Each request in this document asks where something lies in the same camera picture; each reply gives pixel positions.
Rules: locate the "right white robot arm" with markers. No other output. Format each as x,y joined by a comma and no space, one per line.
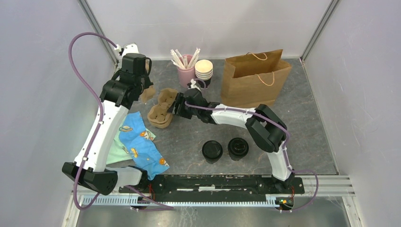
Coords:
267,130

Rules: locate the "brown paper takeout bag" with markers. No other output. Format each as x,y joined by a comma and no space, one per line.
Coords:
253,79

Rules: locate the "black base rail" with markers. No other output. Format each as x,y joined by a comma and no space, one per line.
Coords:
219,188

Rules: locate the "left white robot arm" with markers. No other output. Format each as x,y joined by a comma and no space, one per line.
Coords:
118,94

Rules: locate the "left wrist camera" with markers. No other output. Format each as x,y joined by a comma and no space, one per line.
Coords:
121,51

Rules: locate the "stack of paper cups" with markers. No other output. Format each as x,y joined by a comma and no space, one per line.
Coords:
204,72

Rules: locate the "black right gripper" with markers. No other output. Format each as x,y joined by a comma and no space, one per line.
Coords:
179,100

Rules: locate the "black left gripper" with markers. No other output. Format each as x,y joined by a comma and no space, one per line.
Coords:
148,82

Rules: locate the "pink metal utensil cup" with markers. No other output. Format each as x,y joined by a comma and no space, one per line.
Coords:
186,75

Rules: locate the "wooden stirrers in wrappers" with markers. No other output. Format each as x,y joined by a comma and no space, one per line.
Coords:
183,62

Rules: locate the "green patterned cloth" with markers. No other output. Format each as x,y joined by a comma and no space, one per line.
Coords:
118,152

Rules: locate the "blue patterned cloth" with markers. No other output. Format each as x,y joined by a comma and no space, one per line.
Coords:
139,143

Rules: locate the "black paper coffee cup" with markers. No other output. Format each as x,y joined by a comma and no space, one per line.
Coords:
238,148

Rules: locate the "brown cardboard cup carriers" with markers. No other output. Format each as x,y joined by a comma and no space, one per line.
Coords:
158,115

